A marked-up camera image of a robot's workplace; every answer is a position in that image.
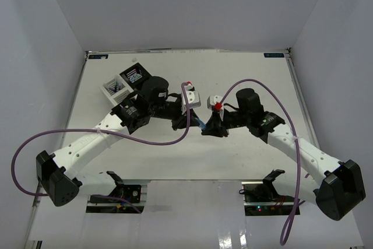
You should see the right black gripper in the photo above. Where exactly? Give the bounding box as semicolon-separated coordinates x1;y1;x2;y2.
200;110;250;138

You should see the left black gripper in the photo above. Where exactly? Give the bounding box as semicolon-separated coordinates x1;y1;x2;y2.
150;101;200;131

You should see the blue small highlighter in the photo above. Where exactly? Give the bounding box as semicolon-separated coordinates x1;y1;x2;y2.
195;117;206;131

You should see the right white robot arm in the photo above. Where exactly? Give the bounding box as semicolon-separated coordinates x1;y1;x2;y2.
202;88;366;220

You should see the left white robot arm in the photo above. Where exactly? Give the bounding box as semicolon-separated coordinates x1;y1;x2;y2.
36;74;201;206

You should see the black mesh pen holder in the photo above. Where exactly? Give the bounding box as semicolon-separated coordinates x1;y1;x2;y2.
120;63;152;90

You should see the white slotted pen holder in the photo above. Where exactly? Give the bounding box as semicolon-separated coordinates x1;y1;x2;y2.
100;75;133;107

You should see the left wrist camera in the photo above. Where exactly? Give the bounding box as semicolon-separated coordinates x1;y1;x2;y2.
181;82;201;114

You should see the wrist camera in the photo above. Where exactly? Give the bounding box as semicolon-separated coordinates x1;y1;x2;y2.
207;95;224;113
181;82;201;114

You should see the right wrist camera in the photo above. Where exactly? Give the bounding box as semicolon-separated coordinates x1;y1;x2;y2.
207;95;224;113

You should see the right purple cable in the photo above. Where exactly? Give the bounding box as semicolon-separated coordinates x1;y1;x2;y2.
220;78;302;246

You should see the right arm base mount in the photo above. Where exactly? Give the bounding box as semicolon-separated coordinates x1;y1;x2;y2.
238;183;294;217

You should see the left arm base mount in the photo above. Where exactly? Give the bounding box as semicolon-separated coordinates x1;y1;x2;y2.
86;184;146;214

